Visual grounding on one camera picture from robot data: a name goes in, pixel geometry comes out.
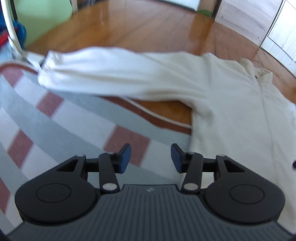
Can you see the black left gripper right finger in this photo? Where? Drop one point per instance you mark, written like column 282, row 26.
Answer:
column 229, row 189

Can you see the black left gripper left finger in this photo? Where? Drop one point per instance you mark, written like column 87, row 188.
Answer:
column 71, row 189

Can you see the cream fleece zip jacket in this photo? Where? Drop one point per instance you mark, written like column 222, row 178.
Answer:
column 237, row 111

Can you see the checked red grey rug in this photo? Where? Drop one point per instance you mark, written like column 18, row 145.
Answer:
column 40, row 129

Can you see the white wood drawer cabinet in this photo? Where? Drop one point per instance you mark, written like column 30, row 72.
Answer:
column 268, row 24

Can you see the green mat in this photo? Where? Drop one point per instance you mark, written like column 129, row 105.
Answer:
column 38, row 17

